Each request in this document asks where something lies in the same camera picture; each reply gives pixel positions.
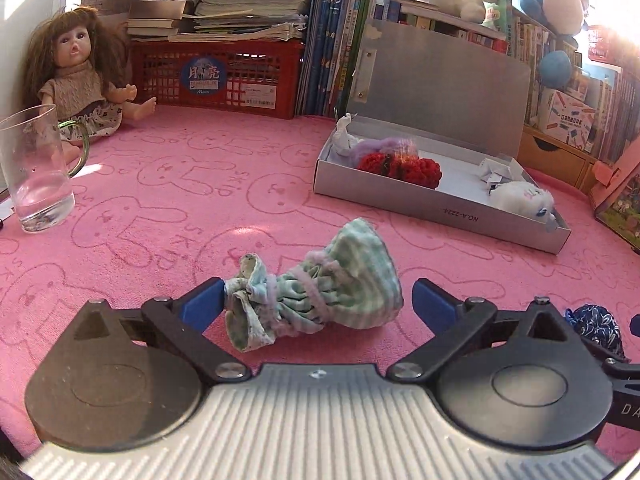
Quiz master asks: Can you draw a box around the navy floral drawstring bag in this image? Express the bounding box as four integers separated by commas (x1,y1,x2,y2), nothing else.
565,304,629,364

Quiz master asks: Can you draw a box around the white tissue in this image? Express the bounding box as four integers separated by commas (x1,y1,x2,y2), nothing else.
334,114,359,157

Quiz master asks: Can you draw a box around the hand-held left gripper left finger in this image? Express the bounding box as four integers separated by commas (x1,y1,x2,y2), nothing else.
75,276,252,385

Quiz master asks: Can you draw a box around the small red mesh basket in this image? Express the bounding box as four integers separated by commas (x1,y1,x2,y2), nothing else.
587,27,626,64

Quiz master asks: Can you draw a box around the red plastic basket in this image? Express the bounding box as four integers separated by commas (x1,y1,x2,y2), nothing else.
129,39,307,121

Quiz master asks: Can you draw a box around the blue plush ball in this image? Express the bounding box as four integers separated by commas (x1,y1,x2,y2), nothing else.
539,50,574,90

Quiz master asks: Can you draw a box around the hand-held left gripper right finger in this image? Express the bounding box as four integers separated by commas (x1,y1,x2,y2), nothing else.
386,278,596,384

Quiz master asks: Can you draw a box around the purple plush toy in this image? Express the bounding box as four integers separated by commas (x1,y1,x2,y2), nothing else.
347,136,419,171

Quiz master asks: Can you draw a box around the white cardboard box grey lid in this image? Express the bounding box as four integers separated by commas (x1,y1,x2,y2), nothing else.
312,17,572,255

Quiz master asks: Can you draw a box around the red knitted item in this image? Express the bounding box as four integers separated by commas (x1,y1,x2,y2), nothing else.
356,152,443,191

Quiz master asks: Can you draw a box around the pink rabbit-print mat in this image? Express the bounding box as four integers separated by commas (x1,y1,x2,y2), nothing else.
0,105,640,461

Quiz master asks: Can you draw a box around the white fluffy plush toy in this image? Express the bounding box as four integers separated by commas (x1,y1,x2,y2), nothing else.
489,181,559,234

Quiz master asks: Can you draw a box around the stack of books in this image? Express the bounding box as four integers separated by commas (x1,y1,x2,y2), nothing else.
125,0,321,44

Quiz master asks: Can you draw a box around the row of upright picture books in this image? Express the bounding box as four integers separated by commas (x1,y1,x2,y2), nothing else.
510,15,640,153

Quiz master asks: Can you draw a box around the wooden drawer organizer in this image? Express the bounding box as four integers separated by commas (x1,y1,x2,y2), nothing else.
517,125,601,196

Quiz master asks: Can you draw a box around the white paper figure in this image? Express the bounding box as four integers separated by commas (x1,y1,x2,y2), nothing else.
477,156,523,194

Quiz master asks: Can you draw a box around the pink triangular toy case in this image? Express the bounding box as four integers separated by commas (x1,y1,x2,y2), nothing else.
589,135,640,254

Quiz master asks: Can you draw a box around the row of colourful books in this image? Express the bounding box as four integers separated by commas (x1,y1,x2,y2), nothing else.
372,0,516,58

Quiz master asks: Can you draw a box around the green striped cloth pouch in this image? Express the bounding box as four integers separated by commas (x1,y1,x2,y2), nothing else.
223,217,404,353

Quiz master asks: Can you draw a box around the clear glass mug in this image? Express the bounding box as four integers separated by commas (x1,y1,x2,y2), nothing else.
0,105,93,235

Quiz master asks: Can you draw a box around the white printed carton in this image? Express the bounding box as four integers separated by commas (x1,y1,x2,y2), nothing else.
537,87,599,154

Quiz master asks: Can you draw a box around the brown-haired doll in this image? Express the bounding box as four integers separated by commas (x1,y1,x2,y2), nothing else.
20,4,158,144

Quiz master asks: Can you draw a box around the row of blue thin books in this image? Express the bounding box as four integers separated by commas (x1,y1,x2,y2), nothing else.
297,0,381,117

